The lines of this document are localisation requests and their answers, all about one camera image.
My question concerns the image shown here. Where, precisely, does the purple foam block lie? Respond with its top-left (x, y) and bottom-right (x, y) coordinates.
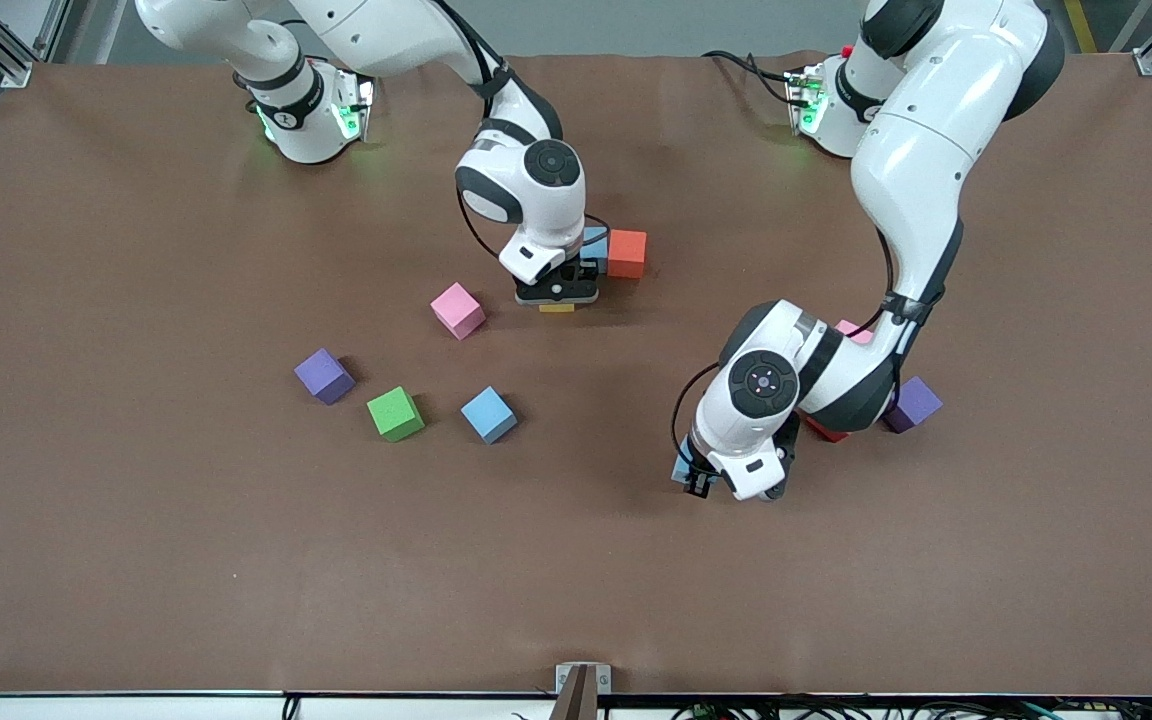
top-left (294, 348), bottom-right (357, 406)
top-left (882, 376), bottom-right (945, 435)

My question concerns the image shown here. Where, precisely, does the brown table cover sheet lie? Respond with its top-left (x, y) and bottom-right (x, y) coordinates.
top-left (0, 50), bottom-right (1152, 696)

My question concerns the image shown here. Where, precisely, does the green foam block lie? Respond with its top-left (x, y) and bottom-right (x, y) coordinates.
top-left (366, 386), bottom-right (427, 444)

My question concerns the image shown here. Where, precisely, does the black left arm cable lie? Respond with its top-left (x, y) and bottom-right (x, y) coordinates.
top-left (671, 228), bottom-right (902, 471)

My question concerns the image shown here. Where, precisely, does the black base cable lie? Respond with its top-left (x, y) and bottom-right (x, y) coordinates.
top-left (701, 50), bottom-right (799, 106)

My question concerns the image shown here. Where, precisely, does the orange foam block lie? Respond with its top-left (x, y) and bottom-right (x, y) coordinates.
top-left (607, 229), bottom-right (649, 280)

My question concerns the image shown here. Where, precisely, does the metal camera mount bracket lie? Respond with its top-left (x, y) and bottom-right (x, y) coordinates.
top-left (554, 662), bottom-right (613, 720)

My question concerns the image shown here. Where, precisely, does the right arm base connector plate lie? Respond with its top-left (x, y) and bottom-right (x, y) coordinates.
top-left (331, 85), bottom-right (376, 143)

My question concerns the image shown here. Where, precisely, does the left arm base connector plate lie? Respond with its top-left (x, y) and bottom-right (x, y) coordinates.
top-left (785, 62), bottom-right (830, 136)

